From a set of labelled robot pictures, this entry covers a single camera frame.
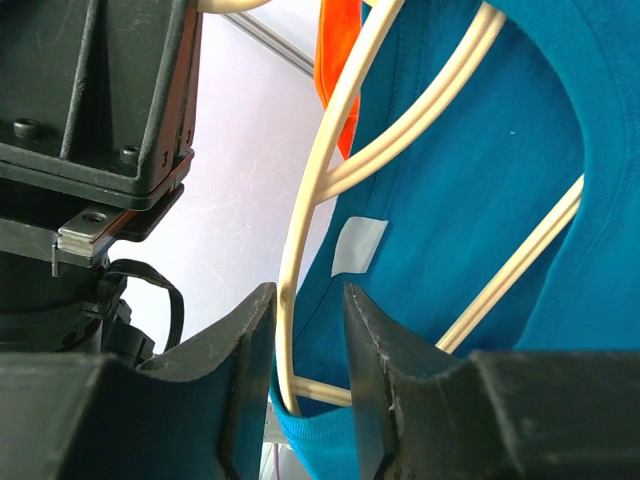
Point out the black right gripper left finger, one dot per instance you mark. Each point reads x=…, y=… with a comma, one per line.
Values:
x=195, y=412

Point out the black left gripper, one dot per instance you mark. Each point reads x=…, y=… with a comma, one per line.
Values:
x=98, y=103

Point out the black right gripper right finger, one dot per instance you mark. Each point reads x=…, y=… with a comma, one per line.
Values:
x=420, y=413

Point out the cream wooden hanger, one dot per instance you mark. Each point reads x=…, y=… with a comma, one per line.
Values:
x=319, y=183

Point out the teal blue t shirt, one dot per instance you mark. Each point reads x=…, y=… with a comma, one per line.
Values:
x=555, y=98

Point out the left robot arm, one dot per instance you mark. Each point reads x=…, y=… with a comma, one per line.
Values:
x=66, y=307

